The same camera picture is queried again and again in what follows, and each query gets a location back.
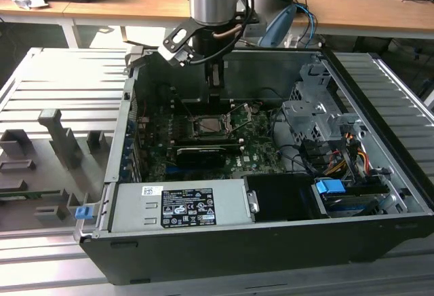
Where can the wooden desk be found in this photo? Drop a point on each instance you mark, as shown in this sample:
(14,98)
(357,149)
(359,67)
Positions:
(356,11)

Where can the black RAM slot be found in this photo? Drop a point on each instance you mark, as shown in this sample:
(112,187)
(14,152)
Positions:
(231,101)
(234,146)
(232,106)
(203,138)

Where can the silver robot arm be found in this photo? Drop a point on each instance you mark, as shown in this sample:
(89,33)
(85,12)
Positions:
(212,4)

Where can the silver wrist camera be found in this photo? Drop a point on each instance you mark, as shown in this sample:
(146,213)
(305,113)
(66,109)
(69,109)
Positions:
(173,56)
(254,29)

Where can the blue expansion slot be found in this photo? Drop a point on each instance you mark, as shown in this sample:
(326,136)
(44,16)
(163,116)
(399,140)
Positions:
(171,171)

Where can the black PC case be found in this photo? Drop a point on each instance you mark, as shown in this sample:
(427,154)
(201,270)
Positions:
(237,255)

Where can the green RAM stick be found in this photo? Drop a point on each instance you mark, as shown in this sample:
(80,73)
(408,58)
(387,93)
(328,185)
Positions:
(30,194)

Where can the silver metal drive cage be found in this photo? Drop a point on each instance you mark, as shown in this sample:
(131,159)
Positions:
(305,112)

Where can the grey parts rack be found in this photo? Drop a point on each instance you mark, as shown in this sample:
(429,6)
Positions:
(64,140)

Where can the silver CPU with green edge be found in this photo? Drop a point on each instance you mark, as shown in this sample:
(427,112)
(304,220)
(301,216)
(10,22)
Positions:
(208,125)

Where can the black graphics card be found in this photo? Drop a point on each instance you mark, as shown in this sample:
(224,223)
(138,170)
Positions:
(200,155)

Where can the blue case latch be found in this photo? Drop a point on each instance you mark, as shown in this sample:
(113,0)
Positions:
(83,213)

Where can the blue disk carrier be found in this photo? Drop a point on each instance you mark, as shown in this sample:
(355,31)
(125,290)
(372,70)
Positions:
(329,186)

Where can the green motherboard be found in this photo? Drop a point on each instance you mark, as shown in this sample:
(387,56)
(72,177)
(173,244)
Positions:
(257,160)

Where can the CPU socket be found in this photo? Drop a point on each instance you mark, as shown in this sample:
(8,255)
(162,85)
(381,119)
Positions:
(226,127)

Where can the silver power supply unit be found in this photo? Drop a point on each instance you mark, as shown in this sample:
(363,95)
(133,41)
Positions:
(135,212)

